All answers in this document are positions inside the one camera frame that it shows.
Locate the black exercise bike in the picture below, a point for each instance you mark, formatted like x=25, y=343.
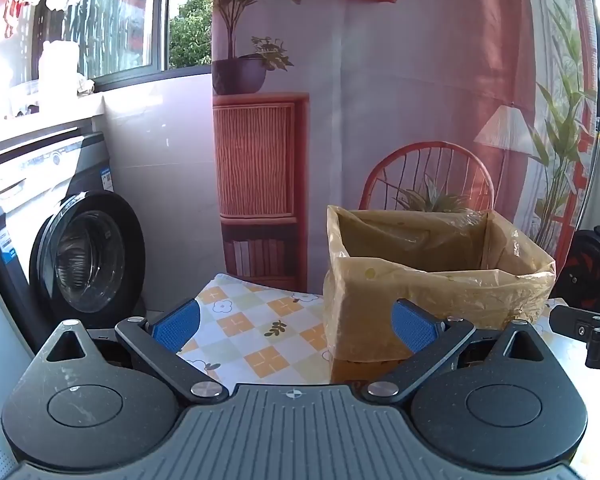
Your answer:
x=587, y=260

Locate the sliding window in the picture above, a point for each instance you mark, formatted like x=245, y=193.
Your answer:
x=162, y=20

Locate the checkered floral tablecloth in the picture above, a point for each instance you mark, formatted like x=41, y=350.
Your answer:
x=250, y=320

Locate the plastic-lined cardboard box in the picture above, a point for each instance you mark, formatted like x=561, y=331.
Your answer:
x=430, y=300

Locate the printed room backdrop cloth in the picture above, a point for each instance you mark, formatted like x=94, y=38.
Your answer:
x=405, y=85

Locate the crumpled beige cloth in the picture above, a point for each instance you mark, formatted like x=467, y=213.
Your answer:
x=86, y=86

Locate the grey washing machine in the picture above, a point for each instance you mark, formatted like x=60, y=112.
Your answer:
x=90, y=255

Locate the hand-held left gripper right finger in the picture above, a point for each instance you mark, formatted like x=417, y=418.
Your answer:
x=412, y=327

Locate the white plastic jug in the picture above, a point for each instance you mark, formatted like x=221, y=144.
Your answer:
x=59, y=72

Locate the clear plastic container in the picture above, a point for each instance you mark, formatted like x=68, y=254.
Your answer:
x=25, y=100

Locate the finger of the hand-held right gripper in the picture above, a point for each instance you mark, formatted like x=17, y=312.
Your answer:
x=575, y=322

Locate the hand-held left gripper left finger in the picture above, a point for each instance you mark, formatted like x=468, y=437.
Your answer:
x=175, y=327

